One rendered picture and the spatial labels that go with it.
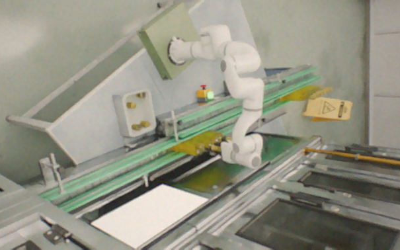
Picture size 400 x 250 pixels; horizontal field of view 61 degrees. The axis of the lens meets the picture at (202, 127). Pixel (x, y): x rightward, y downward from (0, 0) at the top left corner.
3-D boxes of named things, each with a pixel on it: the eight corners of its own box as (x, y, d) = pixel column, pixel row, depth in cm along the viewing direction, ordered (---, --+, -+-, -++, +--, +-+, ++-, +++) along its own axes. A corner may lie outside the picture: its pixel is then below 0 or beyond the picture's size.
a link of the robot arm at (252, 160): (248, 139, 145) (265, 134, 150) (233, 134, 154) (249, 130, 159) (250, 171, 149) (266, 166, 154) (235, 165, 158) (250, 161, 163)
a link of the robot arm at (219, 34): (224, 63, 153) (217, 26, 147) (201, 59, 174) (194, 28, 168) (242, 57, 156) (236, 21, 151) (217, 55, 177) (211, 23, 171)
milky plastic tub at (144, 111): (121, 136, 177) (131, 138, 171) (112, 94, 170) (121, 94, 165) (147, 126, 189) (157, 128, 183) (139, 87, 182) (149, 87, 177)
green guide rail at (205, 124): (172, 136, 186) (182, 137, 180) (172, 134, 185) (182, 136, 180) (313, 76, 306) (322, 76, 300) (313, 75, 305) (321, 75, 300)
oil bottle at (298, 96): (280, 100, 268) (314, 102, 249) (280, 93, 266) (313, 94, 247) (283, 98, 271) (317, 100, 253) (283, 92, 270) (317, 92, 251)
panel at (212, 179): (87, 229, 142) (135, 258, 119) (85, 223, 141) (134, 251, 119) (221, 155, 204) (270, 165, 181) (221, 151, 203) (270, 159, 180)
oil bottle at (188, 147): (171, 150, 187) (200, 157, 172) (170, 141, 185) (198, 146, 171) (178, 147, 191) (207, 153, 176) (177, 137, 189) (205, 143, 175)
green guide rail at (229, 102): (170, 123, 183) (180, 124, 178) (169, 121, 183) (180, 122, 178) (313, 68, 303) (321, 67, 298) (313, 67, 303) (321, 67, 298)
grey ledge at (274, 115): (198, 151, 217) (211, 153, 209) (196, 137, 215) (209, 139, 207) (275, 112, 282) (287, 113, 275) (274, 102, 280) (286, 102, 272)
